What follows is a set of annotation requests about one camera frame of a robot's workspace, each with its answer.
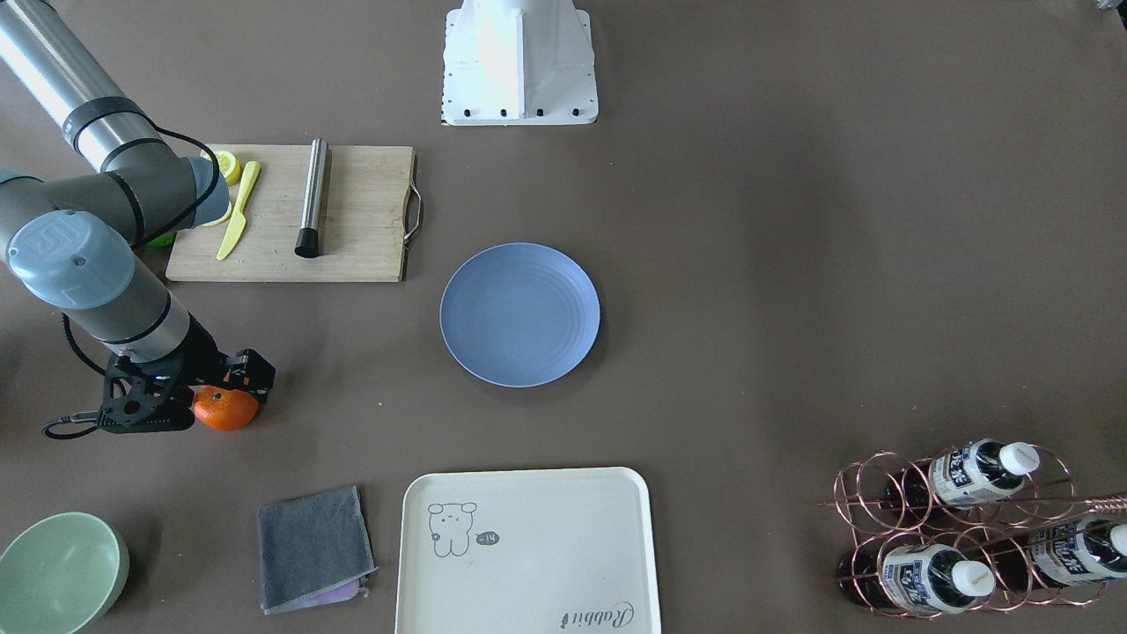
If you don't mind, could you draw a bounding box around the copper wire bottle rack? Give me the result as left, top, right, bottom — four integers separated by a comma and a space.
829, 443, 1124, 619

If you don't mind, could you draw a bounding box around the blue plate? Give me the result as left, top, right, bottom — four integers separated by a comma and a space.
440, 242, 602, 389

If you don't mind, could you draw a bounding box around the dark bottle white cap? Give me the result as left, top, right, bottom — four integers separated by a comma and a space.
881, 439, 1040, 517

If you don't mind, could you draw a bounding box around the lemon half slice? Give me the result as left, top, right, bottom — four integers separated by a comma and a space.
199, 150, 243, 188

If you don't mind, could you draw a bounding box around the grey cloth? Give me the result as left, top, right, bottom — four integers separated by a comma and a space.
257, 484, 378, 615

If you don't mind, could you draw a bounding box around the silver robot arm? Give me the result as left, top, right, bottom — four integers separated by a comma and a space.
1, 1, 276, 439

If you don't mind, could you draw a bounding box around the steel cylinder muddler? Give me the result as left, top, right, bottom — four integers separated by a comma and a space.
294, 139, 331, 258

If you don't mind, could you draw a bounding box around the wooden cutting board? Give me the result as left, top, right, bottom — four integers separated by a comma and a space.
166, 142, 416, 284

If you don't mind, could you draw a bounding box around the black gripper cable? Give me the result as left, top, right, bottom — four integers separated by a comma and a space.
41, 313, 110, 439

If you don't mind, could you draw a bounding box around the cream tray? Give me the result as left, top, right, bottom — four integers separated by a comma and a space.
394, 467, 663, 633

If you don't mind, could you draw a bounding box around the orange fruit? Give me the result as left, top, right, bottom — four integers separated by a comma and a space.
192, 386, 259, 431

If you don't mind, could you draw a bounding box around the green lime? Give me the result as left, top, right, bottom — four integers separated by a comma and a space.
147, 232, 177, 249

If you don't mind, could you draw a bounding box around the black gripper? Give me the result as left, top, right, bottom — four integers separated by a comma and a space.
97, 322, 276, 434

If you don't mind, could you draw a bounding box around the mint green bowl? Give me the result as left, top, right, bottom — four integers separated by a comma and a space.
1, 512, 130, 633

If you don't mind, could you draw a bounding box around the yellow plastic knife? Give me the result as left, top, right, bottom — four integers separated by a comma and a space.
215, 160, 261, 261

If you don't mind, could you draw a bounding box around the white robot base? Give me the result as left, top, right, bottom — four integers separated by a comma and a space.
440, 1, 600, 126

